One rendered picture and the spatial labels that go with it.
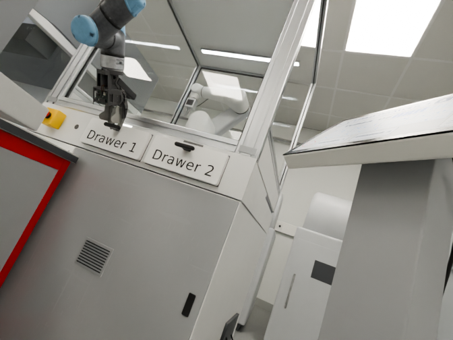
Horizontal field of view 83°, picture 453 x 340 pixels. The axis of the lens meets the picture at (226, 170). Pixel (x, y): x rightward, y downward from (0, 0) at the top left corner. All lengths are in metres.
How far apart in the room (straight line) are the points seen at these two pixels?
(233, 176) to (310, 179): 3.36
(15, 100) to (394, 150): 0.63
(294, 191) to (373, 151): 3.50
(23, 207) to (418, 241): 1.09
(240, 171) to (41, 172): 0.68
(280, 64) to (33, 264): 1.12
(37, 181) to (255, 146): 0.74
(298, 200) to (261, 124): 3.21
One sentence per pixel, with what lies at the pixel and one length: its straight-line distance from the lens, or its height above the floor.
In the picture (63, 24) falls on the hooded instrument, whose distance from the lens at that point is 1.92.
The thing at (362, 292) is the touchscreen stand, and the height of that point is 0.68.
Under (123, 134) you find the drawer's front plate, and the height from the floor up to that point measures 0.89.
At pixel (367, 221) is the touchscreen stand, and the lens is 0.67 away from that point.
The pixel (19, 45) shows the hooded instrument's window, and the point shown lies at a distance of 1.81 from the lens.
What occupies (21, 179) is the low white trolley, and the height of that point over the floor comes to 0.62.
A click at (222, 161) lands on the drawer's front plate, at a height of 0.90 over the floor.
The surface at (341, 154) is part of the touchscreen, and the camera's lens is 0.66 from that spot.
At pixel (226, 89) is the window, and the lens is 1.02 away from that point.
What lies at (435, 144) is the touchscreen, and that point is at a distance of 0.57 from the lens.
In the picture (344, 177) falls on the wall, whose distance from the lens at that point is 4.20.
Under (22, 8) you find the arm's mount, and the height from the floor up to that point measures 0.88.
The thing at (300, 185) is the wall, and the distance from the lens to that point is 4.11.
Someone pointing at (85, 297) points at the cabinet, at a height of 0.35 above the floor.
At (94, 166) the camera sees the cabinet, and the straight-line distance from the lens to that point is 1.09.
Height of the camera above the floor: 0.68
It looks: 14 degrees up
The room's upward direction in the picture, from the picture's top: 21 degrees clockwise
